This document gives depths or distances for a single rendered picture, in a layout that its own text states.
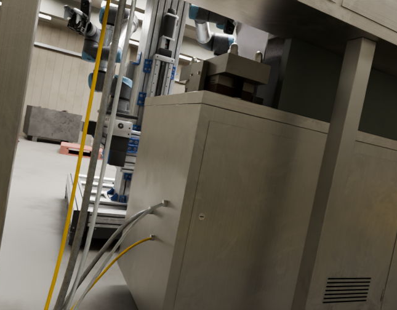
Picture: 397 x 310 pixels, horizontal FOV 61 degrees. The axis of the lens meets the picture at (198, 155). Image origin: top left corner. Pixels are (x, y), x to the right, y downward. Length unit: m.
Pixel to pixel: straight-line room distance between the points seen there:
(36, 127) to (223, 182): 7.45
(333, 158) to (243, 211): 0.32
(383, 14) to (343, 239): 0.81
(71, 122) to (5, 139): 7.73
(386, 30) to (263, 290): 0.92
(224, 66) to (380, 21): 0.46
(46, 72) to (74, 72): 0.67
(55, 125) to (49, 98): 1.36
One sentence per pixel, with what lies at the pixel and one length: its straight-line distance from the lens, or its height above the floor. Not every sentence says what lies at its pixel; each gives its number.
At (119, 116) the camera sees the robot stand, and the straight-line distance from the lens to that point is 2.10.
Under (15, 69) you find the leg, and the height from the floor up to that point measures 0.82.
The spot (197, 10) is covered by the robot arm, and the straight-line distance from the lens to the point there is 1.85.
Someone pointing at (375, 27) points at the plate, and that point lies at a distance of 1.14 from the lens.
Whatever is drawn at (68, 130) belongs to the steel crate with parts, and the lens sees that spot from 8.45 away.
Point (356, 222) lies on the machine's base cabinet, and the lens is 1.49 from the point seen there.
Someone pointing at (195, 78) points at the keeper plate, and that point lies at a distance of 1.20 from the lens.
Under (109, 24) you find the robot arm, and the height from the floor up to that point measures 1.33.
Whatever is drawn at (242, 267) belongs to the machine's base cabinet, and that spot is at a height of 0.36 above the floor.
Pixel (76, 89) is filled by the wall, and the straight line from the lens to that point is 9.60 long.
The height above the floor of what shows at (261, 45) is 1.13.
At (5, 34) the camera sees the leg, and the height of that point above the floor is 0.88.
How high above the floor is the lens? 0.75
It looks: 3 degrees down
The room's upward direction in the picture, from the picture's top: 11 degrees clockwise
